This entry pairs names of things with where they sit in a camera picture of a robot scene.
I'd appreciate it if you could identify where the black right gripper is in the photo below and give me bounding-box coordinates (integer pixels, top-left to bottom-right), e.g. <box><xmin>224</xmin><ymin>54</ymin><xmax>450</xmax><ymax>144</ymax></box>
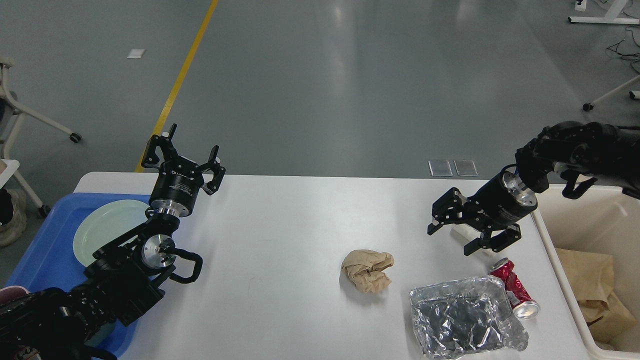
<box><xmin>427</xmin><ymin>170</ymin><xmax>538</xmax><ymax>256</ymax></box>

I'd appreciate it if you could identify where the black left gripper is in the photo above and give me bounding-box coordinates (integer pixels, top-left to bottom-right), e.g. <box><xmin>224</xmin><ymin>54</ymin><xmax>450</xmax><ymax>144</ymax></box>
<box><xmin>141</xmin><ymin>124</ymin><xmax>226</xmax><ymax>218</ymax></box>

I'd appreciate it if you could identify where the light green plate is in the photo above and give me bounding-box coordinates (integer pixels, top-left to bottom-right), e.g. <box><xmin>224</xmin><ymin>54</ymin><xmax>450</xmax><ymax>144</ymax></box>
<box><xmin>72</xmin><ymin>199</ymin><xmax>148</xmax><ymax>267</ymax></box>

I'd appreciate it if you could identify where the brown paper bag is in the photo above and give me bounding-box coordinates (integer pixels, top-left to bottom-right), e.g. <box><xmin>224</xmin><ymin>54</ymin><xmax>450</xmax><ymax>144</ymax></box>
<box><xmin>555</xmin><ymin>248</ymin><xmax>638</xmax><ymax>344</ymax></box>

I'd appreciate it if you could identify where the brown paper ball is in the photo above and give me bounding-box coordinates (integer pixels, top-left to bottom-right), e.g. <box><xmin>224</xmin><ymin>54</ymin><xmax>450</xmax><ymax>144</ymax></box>
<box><xmin>341</xmin><ymin>249</ymin><xmax>395</xmax><ymax>294</ymax></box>

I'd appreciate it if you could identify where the white paper cup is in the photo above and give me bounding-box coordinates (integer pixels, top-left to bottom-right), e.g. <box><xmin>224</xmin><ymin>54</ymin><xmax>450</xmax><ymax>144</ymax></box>
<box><xmin>450</xmin><ymin>224</ymin><xmax>496</xmax><ymax>259</ymax></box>

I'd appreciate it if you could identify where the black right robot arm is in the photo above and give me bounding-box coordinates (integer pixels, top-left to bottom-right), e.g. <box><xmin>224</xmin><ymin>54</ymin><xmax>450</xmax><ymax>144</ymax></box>
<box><xmin>427</xmin><ymin>121</ymin><xmax>640</xmax><ymax>256</ymax></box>

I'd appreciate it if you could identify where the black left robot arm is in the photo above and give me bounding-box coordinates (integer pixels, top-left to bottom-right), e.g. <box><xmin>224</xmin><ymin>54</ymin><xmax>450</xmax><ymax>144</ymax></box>
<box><xmin>1</xmin><ymin>124</ymin><xmax>226</xmax><ymax>360</ymax></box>

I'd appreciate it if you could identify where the small clear floor plate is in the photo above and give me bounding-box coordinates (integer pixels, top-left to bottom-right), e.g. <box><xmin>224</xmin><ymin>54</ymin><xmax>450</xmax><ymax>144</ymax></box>
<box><xmin>428</xmin><ymin>159</ymin><xmax>453</xmax><ymax>177</ymax></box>

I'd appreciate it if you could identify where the red snack wrapper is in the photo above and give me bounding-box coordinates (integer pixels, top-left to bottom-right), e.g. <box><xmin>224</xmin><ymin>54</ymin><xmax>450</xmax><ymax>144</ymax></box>
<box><xmin>488</xmin><ymin>257</ymin><xmax>541</xmax><ymax>320</ymax></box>

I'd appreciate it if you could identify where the crumpled aluminium foil tray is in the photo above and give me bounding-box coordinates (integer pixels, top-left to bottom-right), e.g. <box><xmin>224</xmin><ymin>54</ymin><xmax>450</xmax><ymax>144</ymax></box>
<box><xmin>407</xmin><ymin>275</ymin><xmax>530</xmax><ymax>360</ymax></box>

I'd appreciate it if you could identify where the blue plastic tray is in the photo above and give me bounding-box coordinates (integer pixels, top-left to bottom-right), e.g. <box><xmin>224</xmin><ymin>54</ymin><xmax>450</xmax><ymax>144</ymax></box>
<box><xmin>9</xmin><ymin>193</ymin><xmax>133</xmax><ymax>359</ymax></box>

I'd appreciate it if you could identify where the white rolling chair left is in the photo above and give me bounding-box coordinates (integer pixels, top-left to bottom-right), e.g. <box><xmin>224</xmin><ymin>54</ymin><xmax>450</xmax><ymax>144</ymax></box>
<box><xmin>0</xmin><ymin>55</ymin><xmax>83</xmax><ymax>143</ymax></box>

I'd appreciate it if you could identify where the white rolling chair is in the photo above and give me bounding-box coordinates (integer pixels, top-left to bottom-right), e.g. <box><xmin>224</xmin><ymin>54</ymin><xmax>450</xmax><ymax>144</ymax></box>
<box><xmin>0</xmin><ymin>55</ymin><xmax>83</xmax><ymax>143</ymax></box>
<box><xmin>582</xmin><ymin>75</ymin><xmax>640</xmax><ymax>112</ymax></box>

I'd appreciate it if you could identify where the white sack on floor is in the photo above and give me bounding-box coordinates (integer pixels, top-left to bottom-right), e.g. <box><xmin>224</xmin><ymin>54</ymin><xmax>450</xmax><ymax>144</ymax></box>
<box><xmin>0</xmin><ymin>187</ymin><xmax>27</xmax><ymax>248</ymax></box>

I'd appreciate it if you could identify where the white rolling chair right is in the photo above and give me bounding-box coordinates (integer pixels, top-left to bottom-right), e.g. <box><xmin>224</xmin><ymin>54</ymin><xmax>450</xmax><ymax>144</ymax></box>
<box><xmin>582</xmin><ymin>75</ymin><xmax>640</xmax><ymax>112</ymax></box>

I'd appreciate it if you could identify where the pink mug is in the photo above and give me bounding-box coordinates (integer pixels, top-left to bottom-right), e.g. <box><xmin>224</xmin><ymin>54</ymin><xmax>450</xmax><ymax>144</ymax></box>
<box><xmin>0</xmin><ymin>285</ymin><xmax>30</xmax><ymax>306</ymax></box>

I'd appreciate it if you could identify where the white table base far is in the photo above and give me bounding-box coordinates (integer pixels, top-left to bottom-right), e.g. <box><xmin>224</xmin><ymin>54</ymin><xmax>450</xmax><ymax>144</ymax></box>
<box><xmin>567</xmin><ymin>0</ymin><xmax>640</xmax><ymax>27</ymax></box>

